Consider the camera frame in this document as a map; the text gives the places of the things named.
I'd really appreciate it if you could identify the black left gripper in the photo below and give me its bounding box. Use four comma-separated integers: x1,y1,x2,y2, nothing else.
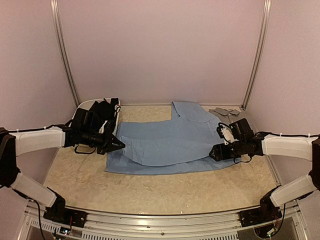
81,127,125,155

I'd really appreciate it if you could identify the front aluminium frame rail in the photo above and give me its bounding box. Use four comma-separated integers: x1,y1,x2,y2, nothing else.
15,201,311,240

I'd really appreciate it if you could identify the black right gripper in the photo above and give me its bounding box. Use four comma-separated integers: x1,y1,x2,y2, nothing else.
209,139,246,161

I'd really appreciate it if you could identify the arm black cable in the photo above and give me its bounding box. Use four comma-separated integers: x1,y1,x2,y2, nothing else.
257,131,320,138
7,122,73,133

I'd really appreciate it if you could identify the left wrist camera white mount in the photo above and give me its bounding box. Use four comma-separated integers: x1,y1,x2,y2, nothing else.
98,120,113,134

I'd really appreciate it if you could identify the black garment in basket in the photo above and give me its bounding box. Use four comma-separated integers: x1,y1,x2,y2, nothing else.
88,98,120,124

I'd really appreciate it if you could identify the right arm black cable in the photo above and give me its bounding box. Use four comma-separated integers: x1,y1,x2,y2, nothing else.
257,131,320,138

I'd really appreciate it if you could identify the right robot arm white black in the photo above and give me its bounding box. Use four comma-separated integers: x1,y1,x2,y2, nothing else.
209,118,320,227

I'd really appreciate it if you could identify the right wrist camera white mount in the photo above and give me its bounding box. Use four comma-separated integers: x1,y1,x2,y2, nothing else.
216,122,235,145

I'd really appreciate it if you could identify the folded grey button shirt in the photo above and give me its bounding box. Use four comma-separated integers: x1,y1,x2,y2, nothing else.
209,107,249,124

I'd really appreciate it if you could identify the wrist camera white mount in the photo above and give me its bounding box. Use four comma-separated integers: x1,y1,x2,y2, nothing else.
98,120,113,134
216,122,235,145

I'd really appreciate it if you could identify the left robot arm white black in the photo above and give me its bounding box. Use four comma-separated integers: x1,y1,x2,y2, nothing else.
0,105,125,228

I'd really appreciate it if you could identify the left aluminium corner post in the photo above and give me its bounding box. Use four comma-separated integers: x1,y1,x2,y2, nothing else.
50,0,80,107

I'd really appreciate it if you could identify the light blue long sleeve shirt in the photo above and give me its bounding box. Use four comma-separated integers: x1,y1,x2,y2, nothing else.
105,102,235,175

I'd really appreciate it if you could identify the aluminium corner post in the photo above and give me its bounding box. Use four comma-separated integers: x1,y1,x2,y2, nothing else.
50,0,80,107
241,0,272,111

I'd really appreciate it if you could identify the right aluminium corner post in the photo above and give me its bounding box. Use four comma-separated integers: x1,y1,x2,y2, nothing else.
241,0,272,111

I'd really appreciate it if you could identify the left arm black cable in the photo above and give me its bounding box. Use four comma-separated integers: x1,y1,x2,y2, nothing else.
7,122,73,133

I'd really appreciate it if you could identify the white plastic laundry basket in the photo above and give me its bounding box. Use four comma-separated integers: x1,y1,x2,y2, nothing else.
69,98,120,135

